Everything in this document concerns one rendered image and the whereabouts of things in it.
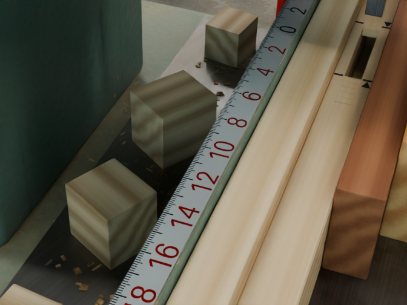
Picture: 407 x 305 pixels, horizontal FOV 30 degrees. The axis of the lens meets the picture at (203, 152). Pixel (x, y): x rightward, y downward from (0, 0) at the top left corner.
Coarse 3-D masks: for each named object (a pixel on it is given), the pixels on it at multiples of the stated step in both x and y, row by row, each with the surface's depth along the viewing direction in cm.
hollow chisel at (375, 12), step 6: (372, 0) 39; (378, 0) 39; (384, 0) 39; (366, 6) 39; (372, 6) 39; (378, 6) 39; (384, 6) 39; (366, 12) 40; (372, 12) 39; (378, 12) 39
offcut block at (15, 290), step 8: (16, 288) 40; (24, 288) 40; (8, 296) 39; (16, 296) 39; (24, 296) 39; (32, 296) 39; (40, 296) 39; (0, 304) 39; (8, 304) 39; (16, 304) 39; (24, 304) 39; (32, 304) 39; (40, 304) 39; (48, 304) 39; (56, 304) 39
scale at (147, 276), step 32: (288, 0) 39; (288, 32) 37; (256, 64) 35; (256, 96) 33; (224, 128) 31; (224, 160) 29; (192, 192) 28; (160, 224) 27; (192, 224) 27; (160, 256) 25; (128, 288) 24; (160, 288) 24
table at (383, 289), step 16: (384, 240) 34; (384, 256) 33; (400, 256) 33; (320, 272) 32; (336, 272) 32; (384, 272) 33; (400, 272) 33; (320, 288) 32; (336, 288) 32; (352, 288) 32; (368, 288) 32; (384, 288) 32; (400, 288) 32; (320, 304) 31; (336, 304) 31; (352, 304) 31; (368, 304) 31; (384, 304) 31; (400, 304) 31
